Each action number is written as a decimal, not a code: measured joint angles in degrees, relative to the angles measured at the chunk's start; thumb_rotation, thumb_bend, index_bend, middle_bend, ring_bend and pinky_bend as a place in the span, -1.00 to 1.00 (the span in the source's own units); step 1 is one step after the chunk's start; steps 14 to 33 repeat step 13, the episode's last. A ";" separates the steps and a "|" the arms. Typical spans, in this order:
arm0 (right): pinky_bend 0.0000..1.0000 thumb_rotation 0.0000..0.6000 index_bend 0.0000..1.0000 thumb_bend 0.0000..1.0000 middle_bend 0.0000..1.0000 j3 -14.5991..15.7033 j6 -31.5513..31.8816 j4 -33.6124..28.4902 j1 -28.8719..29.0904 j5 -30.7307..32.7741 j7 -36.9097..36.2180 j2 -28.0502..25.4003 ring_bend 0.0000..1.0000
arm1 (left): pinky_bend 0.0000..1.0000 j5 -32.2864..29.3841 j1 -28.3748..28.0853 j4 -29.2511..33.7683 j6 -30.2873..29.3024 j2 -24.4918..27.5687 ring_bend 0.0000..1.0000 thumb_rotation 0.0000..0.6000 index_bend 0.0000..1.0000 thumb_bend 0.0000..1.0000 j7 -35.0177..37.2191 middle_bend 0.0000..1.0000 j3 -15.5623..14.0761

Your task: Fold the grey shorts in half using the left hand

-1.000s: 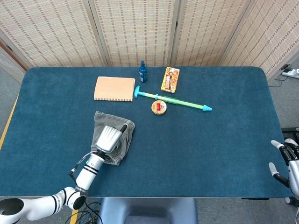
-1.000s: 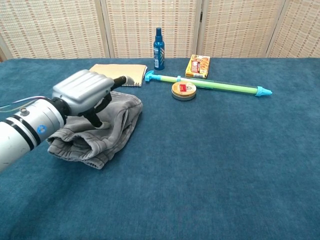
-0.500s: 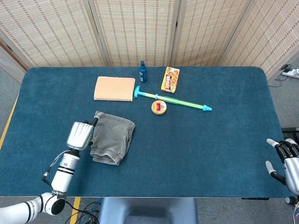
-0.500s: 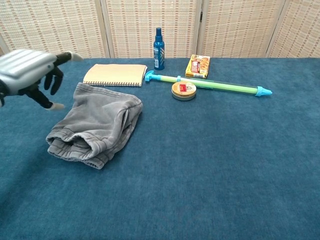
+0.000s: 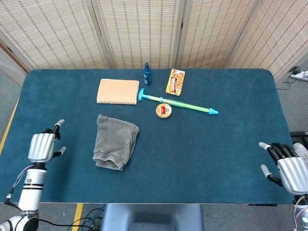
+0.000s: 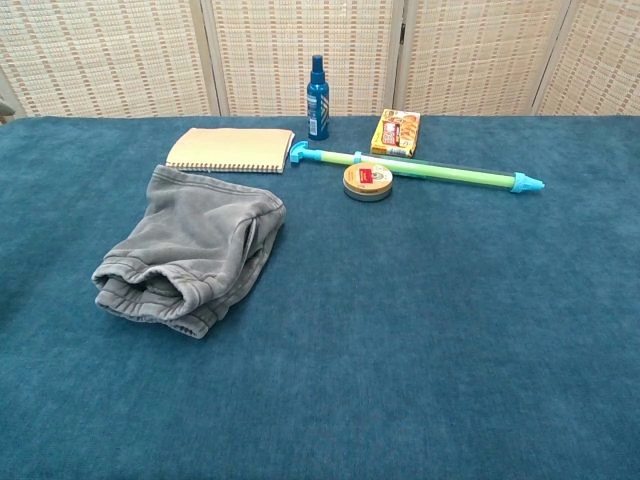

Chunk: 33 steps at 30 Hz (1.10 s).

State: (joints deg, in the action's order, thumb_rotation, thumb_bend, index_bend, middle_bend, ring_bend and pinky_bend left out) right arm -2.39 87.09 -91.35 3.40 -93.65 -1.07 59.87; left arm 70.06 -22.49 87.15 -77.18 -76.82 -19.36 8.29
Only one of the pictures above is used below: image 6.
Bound round tin with red label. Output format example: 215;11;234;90
342;162;394;203

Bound blue spray bottle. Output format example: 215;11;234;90
306;54;331;141

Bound green blue water pump toy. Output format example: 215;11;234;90
288;140;546;195

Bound yellow food box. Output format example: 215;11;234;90
369;108;422;159

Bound woven folding screen panel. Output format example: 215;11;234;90
0;0;222;119
393;0;572;117
532;0;640;117
202;0;407;118

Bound tan spiral notebook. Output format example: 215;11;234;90
164;127;296;175

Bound grey shorts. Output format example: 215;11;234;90
91;164;287;340

